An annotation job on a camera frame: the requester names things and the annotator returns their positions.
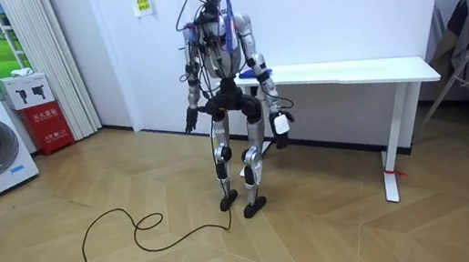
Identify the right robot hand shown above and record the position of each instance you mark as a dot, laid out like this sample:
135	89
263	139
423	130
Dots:
281	124

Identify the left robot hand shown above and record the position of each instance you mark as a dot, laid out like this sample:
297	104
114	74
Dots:
191	118

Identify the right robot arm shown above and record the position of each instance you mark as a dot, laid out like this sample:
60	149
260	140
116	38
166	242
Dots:
265	80

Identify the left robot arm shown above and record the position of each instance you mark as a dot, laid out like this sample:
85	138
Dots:
192	82

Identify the robot legs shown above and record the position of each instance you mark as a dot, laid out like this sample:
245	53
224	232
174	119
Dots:
256	134

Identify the robot body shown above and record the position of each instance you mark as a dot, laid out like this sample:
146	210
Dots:
224	54

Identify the white desk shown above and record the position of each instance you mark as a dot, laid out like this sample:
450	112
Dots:
346	71

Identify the red fire extinguisher box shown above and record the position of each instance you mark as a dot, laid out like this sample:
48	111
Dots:
47	127

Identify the white pleated curtain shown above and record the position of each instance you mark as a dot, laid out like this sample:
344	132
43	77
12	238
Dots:
55	64

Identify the white cardboard box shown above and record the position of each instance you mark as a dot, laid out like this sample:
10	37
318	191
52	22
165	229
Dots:
26	89

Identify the small white device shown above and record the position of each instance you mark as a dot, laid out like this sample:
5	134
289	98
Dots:
21	72

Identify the white wall notice yellow label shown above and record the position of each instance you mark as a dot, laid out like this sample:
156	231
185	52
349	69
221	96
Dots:
143	5

